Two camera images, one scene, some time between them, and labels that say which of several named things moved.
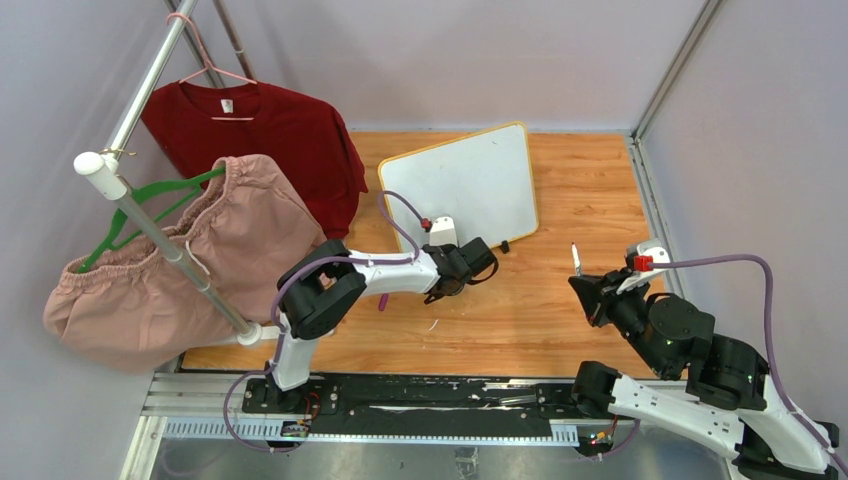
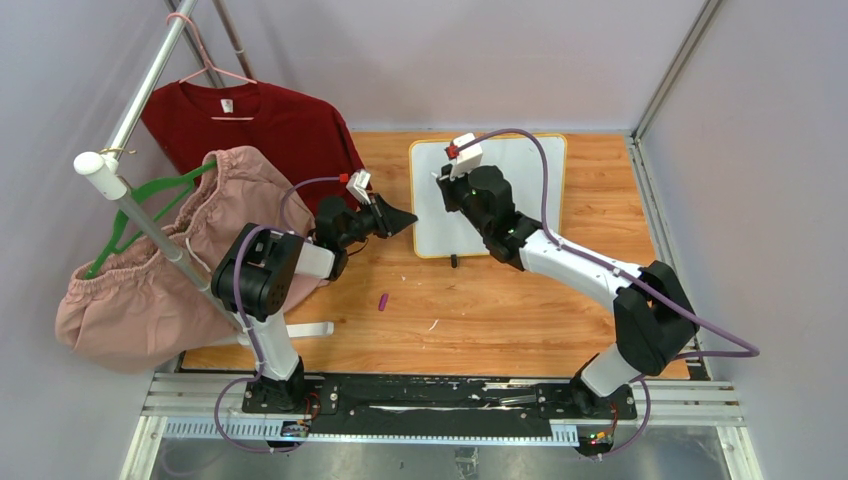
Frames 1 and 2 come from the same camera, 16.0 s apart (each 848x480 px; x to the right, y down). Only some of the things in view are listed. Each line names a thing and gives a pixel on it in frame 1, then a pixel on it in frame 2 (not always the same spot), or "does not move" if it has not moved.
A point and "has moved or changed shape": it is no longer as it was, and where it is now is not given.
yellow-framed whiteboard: [480, 181] has moved or changed shape
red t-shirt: [198, 124] does not move
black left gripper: [448, 248] → [387, 220]
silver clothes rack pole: [106, 172] does not move
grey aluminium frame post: [706, 14] does not move
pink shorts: [138, 305] does not move
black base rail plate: [423, 404] does not move
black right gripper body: [627, 309] → [457, 193]
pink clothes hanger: [208, 66] does not move
